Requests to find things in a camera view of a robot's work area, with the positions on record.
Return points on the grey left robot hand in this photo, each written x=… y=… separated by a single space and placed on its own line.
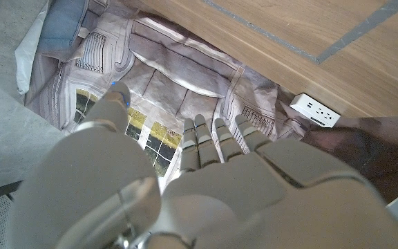
x=219 y=207

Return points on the white power strip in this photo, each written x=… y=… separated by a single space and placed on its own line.
x=314 y=110

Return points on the grey tape outline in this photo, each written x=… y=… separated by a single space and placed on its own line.
x=358 y=29

